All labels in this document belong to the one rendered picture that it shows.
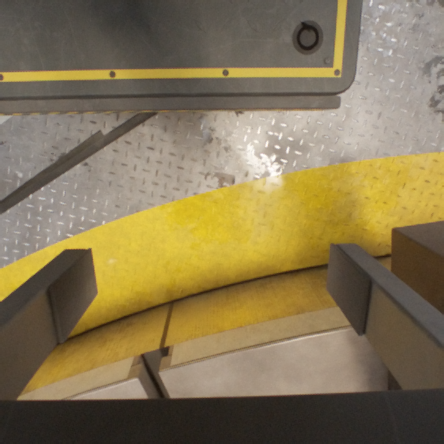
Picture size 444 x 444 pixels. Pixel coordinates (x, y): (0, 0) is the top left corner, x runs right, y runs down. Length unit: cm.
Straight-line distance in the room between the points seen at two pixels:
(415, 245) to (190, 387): 48
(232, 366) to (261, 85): 50
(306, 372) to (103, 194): 63
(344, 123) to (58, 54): 64
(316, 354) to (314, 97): 46
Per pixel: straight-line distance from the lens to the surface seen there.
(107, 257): 92
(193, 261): 88
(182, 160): 81
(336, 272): 16
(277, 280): 88
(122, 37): 51
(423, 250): 53
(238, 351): 64
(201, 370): 67
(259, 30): 50
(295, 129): 83
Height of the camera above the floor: 80
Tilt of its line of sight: 73 degrees down
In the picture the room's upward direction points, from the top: 176 degrees clockwise
